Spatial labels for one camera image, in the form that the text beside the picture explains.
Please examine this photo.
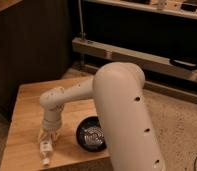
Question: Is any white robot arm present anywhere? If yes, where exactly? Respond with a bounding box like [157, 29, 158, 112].
[38, 62, 166, 171]

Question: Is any wooden table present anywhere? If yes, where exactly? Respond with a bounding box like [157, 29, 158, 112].
[0, 77, 112, 171]

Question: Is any clear plastic bottle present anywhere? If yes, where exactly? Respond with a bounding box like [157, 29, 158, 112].
[39, 134, 54, 166]

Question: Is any black ceramic bowl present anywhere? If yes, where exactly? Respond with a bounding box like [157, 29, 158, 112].
[76, 116, 107, 152]

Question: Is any black handle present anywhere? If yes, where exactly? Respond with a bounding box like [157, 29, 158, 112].
[169, 59, 197, 70]

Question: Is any metal pole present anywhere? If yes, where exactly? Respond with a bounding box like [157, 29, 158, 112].
[78, 0, 86, 40]

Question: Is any upper wooden shelf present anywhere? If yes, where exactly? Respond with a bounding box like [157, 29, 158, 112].
[86, 0, 197, 20]

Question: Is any long wooden beam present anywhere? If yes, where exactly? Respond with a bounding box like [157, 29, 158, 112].
[72, 37, 197, 83]

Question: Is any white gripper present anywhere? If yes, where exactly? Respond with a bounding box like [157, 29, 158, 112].
[37, 108, 62, 143]

